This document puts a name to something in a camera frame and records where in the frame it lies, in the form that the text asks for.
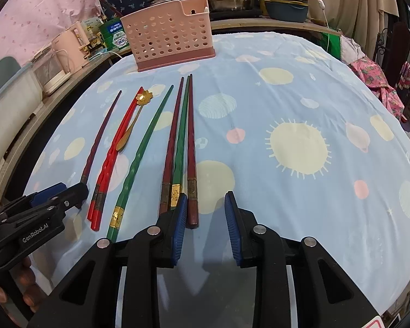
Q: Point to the white storage box grey lid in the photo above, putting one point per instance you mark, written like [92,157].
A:
[6,99]

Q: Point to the stacked blue bowls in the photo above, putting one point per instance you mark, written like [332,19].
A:
[285,8]

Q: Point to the gold flower spoon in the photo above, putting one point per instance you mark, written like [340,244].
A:
[143,98]

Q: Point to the pink electric kettle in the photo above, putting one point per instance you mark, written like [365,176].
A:
[73,46]

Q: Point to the white glass kettle appliance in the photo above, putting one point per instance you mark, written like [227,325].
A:
[51,71]

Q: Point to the dark purple chopstick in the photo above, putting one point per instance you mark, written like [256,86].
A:
[99,136]

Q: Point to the pink patterned curtain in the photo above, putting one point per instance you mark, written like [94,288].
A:
[37,6]

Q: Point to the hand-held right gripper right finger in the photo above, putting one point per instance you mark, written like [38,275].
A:
[233,232]

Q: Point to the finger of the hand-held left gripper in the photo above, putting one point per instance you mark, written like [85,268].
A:
[76,194]
[49,191]

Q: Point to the dark brown chopstick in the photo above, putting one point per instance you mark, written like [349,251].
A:
[192,208]

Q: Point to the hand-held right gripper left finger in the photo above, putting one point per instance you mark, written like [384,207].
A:
[179,232]

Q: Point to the black induction cooker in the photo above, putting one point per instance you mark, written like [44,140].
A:
[235,13]

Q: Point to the person's left hand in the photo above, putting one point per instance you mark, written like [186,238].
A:
[25,280]

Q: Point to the black metal chair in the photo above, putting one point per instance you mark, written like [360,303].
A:
[396,51]

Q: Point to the dark red chopstick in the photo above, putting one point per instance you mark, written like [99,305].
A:
[165,191]

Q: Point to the green tin can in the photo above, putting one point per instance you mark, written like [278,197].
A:
[112,34]

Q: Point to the pink floral fabric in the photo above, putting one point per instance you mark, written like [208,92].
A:
[375,75]

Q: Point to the green chopstick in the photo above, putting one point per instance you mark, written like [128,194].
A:
[175,194]
[118,217]

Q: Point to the pink perforated utensil holder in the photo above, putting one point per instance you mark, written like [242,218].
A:
[164,37]

